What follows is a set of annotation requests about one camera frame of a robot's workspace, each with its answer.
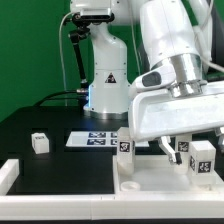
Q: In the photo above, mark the grey camera on mount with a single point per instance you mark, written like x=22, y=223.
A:
x=96, y=13

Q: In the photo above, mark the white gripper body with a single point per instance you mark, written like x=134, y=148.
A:
x=155, y=114

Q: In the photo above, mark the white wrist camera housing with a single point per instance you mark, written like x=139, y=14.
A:
x=158, y=78

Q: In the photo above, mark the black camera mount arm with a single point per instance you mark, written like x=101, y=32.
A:
x=76, y=36

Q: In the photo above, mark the white U-shaped obstacle fence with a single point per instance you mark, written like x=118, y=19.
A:
x=121, y=205

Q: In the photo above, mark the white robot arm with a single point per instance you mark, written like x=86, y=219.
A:
x=168, y=38

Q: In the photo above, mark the white sheet with tags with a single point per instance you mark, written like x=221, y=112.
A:
x=92, y=139

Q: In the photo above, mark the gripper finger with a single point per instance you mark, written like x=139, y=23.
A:
x=173, y=156
x=219, y=132

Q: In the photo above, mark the white square table top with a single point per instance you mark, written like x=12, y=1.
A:
x=154, y=174

